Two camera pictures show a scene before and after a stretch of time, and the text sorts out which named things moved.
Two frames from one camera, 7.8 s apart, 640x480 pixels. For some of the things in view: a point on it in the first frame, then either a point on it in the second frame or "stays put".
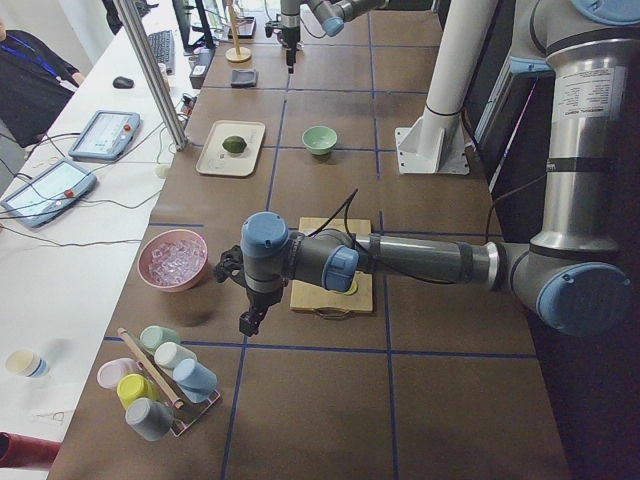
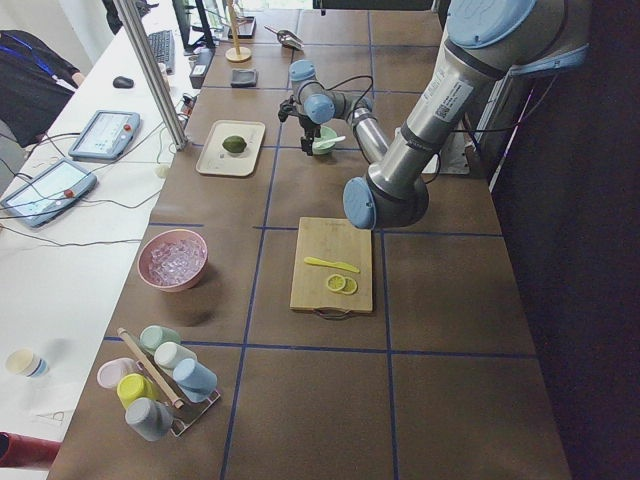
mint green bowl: [319, 140] stays put
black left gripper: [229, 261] -> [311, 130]
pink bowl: [173, 260] stays put
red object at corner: [17, 450] stays put
